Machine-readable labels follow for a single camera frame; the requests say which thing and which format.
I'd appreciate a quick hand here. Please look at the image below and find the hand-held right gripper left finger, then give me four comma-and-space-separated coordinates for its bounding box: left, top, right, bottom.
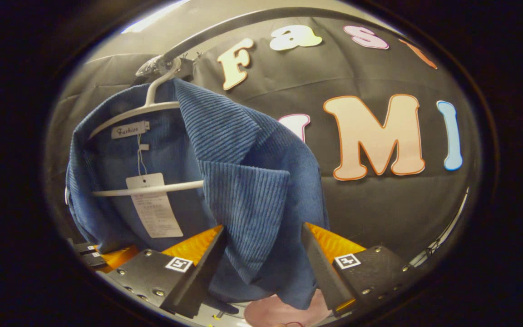
106, 224, 228, 319

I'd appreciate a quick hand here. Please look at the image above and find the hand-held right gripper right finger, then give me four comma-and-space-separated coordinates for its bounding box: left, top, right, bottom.
300, 222, 420, 317

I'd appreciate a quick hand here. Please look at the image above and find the pink laundry hamper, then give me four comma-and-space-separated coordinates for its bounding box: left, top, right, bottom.
243, 290, 333, 327

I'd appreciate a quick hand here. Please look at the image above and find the white plastic hanger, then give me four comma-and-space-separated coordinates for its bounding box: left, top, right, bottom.
88, 57, 205, 198

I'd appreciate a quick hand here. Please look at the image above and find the blue corduroy shirt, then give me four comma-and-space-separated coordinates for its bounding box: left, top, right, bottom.
65, 78, 330, 310

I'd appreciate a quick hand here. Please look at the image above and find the black clothes rack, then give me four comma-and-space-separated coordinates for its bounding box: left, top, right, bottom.
134, 7, 380, 78

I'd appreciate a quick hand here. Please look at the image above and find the white paper garment tag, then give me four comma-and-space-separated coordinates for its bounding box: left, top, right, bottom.
125, 173, 184, 239

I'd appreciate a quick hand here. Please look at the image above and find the black backdrop cloth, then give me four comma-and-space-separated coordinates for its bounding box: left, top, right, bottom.
46, 16, 482, 273

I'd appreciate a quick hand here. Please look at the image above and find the black tripod stand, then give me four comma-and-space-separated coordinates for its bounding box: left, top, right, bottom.
409, 188, 469, 268

